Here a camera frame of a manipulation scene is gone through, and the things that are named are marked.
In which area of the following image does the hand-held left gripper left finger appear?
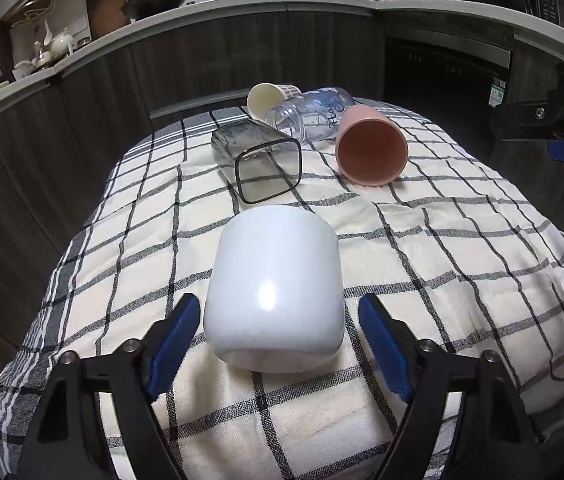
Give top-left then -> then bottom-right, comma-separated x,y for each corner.
16,292 -> 201,480

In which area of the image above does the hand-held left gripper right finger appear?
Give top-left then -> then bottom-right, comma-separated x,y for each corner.
358,292 -> 543,480

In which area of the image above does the white cup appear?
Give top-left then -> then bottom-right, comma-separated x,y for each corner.
203,204 -> 344,374

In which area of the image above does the pink cup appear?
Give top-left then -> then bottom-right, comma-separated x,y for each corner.
335,103 -> 409,188

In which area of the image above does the square smoked glass cup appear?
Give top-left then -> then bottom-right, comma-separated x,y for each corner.
211,121 -> 304,205

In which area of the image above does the paper cup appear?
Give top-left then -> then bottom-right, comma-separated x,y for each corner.
247,82 -> 303,122

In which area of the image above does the checked white cloth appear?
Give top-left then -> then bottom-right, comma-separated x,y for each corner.
0,101 -> 564,480

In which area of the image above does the built-in dishwasher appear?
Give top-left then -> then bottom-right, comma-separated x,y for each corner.
383,36 -> 513,111

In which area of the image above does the clear printed plastic bottle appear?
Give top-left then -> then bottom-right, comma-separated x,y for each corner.
265,86 -> 357,145

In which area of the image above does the white teapot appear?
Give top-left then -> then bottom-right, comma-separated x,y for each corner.
48,27 -> 75,56

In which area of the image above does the wooden cutting board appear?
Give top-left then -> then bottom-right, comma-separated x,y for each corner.
86,0 -> 131,41

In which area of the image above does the kitchen counter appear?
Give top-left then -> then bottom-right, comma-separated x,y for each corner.
0,0 -> 564,143

